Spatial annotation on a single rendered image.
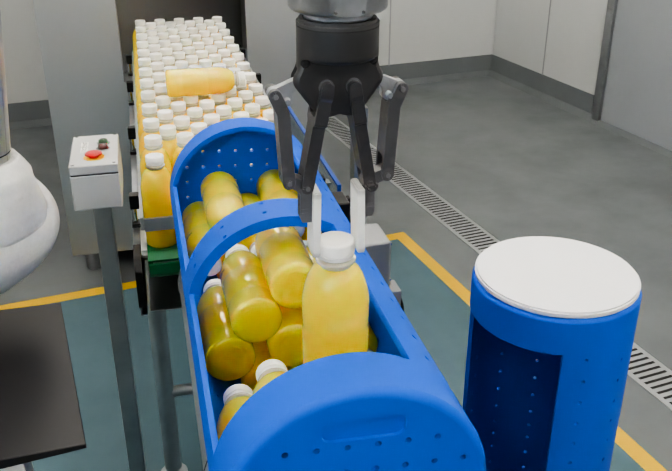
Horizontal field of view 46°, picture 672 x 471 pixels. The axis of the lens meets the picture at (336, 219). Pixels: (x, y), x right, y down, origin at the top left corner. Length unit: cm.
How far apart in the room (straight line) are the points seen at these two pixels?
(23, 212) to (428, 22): 549
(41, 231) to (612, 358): 92
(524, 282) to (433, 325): 182
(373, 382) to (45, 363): 62
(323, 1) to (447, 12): 589
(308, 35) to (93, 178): 110
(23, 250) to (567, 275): 87
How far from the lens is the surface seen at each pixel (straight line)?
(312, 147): 75
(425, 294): 338
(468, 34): 671
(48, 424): 115
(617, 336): 138
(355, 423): 79
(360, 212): 78
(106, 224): 188
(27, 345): 131
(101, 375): 300
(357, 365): 80
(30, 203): 122
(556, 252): 149
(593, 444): 149
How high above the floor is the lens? 170
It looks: 25 degrees down
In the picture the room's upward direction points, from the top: straight up
